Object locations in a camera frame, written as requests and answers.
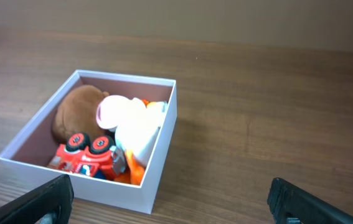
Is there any white plush duck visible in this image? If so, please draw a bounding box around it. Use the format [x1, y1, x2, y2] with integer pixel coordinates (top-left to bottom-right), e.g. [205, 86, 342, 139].
[115, 100, 167, 185]

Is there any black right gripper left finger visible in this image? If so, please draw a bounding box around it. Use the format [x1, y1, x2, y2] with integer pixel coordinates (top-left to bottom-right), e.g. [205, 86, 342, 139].
[0, 174, 74, 223]

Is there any red toy fire truck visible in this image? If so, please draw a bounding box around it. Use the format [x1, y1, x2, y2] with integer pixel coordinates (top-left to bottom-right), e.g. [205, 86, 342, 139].
[47, 133, 127, 180]

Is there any brown plush toy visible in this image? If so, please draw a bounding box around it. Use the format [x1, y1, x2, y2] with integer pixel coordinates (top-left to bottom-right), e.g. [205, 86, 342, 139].
[52, 85, 110, 143]

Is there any white cardboard box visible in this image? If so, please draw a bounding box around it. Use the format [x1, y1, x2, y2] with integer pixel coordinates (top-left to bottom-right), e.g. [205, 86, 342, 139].
[0, 70, 177, 214]

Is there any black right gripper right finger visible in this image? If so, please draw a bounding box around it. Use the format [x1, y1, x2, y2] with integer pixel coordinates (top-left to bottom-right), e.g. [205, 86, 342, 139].
[267, 177, 353, 224]

